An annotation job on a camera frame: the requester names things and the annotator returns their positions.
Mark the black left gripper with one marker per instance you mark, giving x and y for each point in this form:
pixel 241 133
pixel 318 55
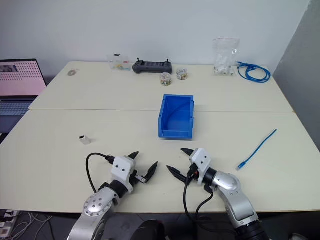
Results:
pixel 135 175

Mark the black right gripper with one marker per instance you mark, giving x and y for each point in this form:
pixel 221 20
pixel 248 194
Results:
pixel 193 173

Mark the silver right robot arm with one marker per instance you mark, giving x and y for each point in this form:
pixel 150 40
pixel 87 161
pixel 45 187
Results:
pixel 233 198

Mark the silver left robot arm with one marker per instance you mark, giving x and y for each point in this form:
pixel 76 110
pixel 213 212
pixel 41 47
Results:
pixel 97 203

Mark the small white adapter block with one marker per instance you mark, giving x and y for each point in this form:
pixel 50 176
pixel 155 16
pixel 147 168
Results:
pixel 85 140

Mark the blue plastic storage bin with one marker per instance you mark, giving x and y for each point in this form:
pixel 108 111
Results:
pixel 176 117

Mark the dark rounded shape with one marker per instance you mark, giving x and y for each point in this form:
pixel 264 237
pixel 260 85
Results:
pixel 147 231

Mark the clear jar of coloured bits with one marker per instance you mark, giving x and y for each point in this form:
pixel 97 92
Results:
pixel 182 74
pixel 165 79

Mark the black handheld remote controller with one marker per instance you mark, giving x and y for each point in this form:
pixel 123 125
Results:
pixel 152 67

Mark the clear box of coloured bits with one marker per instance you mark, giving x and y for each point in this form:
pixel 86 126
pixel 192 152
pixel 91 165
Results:
pixel 119 62

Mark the clear bag of connectors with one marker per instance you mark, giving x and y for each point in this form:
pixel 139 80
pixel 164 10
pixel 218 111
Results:
pixel 224 58

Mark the small round tape roll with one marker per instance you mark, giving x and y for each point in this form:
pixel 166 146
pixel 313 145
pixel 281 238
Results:
pixel 72 72

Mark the grey rounded shape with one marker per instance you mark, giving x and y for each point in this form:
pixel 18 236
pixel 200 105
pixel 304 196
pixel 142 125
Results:
pixel 300 237

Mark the white power strip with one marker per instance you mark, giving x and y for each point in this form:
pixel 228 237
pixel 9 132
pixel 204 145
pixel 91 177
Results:
pixel 7 222

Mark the open laptop computer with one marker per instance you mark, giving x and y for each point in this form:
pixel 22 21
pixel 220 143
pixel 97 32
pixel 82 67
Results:
pixel 17 80

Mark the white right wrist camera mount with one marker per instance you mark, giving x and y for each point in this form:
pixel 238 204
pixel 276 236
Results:
pixel 202 160

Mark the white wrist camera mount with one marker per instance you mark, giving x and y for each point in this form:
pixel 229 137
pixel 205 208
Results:
pixel 122 169
pixel 202 160

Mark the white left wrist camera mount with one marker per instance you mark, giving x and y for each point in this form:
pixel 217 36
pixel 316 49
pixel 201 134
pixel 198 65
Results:
pixel 122 169

